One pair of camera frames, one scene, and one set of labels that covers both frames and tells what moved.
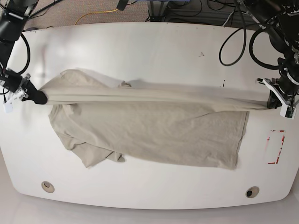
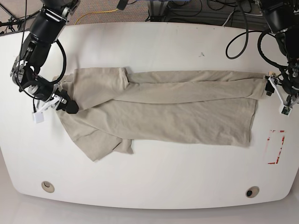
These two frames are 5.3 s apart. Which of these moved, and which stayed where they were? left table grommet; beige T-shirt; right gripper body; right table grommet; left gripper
Moved: left gripper; beige T-shirt
Stayed: right gripper body; left table grommet; right table grommet
